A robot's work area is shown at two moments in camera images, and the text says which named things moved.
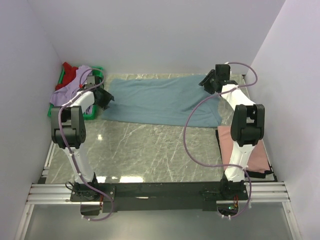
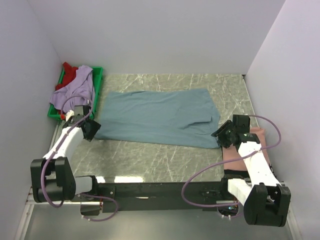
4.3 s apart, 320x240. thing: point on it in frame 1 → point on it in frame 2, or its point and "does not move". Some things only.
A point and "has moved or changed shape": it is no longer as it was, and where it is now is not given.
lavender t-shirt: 61,96 does not move
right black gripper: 212,72 → 220,133
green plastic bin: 97,71 does not move
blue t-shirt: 177,100 has moved or changed shape
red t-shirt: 69,74 does not move
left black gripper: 108,97 → 95,126
